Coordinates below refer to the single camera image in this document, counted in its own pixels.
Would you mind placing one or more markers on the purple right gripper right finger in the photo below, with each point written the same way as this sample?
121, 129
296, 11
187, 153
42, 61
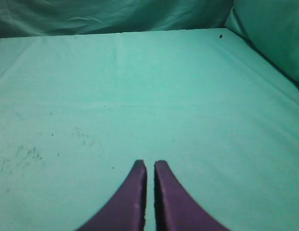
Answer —
175, 208

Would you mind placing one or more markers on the green backdrop curtain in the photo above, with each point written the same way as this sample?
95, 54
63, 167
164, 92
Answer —
272, 26

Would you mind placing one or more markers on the green table cloth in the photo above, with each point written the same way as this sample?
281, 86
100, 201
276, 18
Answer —
77, 111

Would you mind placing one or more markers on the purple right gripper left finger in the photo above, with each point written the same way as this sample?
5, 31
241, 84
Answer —
125, 210

